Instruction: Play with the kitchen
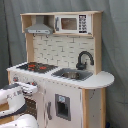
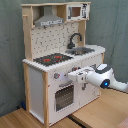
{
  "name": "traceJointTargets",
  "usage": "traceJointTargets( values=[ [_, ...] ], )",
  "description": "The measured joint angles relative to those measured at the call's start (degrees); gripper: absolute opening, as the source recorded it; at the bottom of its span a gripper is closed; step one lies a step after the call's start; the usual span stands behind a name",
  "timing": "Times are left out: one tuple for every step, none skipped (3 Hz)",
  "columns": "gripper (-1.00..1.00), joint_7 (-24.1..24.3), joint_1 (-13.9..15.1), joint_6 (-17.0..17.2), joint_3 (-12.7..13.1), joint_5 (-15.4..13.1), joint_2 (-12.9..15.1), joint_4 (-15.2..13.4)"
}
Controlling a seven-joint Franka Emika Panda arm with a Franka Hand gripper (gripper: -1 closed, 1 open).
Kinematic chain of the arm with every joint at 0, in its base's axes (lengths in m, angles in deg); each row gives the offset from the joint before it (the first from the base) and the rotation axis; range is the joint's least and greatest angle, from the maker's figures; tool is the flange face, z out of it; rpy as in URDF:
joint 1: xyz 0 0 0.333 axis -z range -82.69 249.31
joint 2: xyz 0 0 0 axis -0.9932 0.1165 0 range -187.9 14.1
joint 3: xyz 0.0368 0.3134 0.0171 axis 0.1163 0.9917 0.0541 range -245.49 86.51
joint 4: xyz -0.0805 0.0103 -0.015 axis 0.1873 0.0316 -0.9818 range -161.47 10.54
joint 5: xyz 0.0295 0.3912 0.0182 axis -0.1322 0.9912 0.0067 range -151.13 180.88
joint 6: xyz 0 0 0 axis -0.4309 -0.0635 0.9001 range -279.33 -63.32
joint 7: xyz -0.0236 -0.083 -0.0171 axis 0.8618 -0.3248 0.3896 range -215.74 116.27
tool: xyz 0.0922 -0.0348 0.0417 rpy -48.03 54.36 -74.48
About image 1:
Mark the oven door with window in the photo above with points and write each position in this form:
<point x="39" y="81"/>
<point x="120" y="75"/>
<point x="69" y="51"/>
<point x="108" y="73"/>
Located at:
<point x="35" y="107"/>

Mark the grey range hood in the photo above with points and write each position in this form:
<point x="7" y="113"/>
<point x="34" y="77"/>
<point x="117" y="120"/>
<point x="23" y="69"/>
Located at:
<point x="39" y="27"/>

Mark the wooden toy kitchen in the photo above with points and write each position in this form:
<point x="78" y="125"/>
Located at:
<point x="62" y="50"/>

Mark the white microwave door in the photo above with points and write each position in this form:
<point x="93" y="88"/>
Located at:
<point x="73" y="24"/>

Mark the grey toy sink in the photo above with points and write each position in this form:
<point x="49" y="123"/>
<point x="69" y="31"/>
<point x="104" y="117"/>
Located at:
<point x="72" y="74"/>

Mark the white fridge door dispenser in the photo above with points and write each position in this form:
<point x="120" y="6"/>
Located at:
<point x="63" y="106"/>

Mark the black stovetop red burners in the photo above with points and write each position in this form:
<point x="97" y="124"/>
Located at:
<point x="37" y="67"/>

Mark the red stove knob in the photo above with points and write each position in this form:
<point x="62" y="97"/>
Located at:
<point x="34" y="83"/>
<point x="15" y="79"/>

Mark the black toy faucet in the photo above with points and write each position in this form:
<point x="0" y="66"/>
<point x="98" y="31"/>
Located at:
<point x="82" y="63"/>

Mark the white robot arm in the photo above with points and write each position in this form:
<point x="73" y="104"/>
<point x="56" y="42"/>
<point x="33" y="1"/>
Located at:
<point x="12" y="95"/>

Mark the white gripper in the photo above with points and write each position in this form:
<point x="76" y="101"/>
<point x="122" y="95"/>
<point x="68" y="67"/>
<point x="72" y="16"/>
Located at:
<point x="28" y="89"/>

